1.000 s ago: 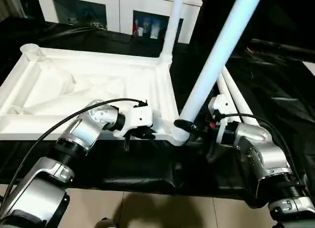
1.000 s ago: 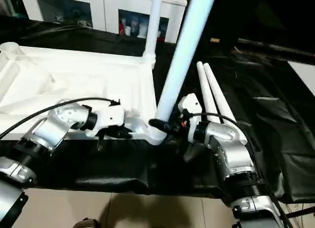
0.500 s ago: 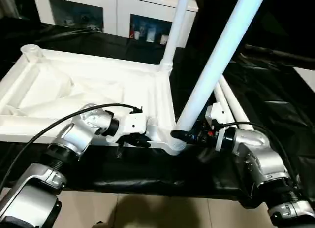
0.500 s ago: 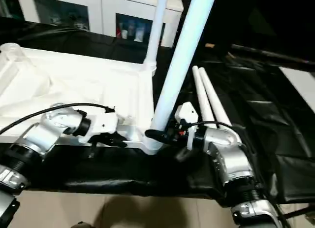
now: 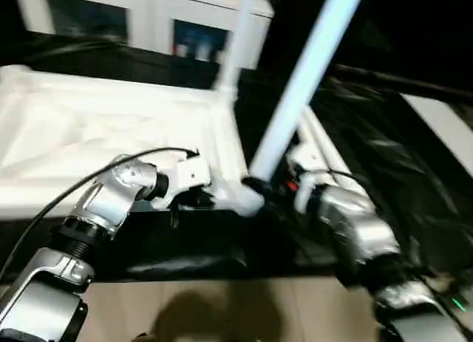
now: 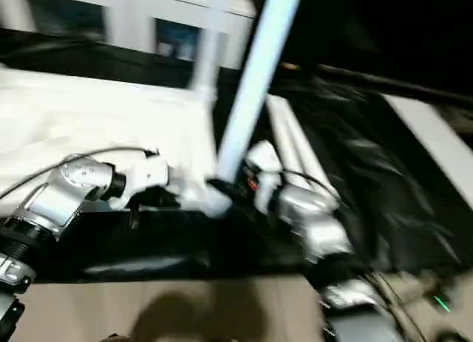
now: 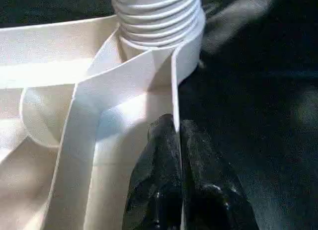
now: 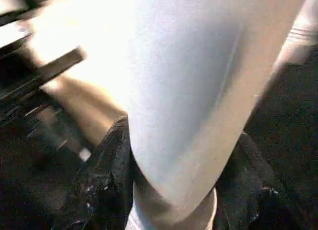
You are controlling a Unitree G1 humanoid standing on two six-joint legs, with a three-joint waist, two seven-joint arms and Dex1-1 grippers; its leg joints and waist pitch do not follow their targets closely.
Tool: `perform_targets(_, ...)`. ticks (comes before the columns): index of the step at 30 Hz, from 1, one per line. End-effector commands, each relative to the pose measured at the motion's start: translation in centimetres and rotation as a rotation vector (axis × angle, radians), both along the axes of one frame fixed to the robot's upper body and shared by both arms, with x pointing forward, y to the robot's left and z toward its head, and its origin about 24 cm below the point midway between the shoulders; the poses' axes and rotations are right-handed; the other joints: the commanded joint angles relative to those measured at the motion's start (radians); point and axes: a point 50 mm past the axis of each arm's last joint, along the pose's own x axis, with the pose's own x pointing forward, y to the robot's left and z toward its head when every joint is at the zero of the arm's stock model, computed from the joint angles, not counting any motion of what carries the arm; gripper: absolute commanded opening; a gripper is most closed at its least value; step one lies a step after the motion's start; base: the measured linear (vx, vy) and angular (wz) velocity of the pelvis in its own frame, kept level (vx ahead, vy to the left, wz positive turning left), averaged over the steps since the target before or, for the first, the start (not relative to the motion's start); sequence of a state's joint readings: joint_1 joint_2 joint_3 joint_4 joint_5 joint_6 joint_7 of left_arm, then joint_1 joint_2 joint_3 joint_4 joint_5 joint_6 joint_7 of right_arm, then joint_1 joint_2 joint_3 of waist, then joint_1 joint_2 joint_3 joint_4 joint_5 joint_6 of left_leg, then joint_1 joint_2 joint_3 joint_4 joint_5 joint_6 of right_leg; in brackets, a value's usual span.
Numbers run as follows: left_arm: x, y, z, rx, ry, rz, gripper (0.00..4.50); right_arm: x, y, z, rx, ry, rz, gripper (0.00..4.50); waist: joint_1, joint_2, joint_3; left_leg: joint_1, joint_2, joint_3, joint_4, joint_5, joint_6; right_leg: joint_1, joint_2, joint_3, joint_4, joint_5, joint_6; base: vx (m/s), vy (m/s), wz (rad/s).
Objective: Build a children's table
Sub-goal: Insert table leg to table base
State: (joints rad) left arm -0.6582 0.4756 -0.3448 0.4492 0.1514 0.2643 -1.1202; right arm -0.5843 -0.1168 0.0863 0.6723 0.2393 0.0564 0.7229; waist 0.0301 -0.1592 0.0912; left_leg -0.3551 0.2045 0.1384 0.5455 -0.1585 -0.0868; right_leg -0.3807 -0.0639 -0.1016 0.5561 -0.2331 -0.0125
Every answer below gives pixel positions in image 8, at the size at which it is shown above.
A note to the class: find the white plastic table top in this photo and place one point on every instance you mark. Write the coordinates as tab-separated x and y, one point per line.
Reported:
82	28

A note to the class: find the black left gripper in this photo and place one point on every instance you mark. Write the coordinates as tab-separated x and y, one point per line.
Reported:
37	78

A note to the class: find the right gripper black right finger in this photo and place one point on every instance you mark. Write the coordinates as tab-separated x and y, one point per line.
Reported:
258	197

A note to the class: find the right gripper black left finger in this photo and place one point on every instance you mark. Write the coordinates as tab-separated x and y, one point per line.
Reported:
104	185

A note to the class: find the black shiny mat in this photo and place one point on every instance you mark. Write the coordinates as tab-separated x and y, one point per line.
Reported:
285	115

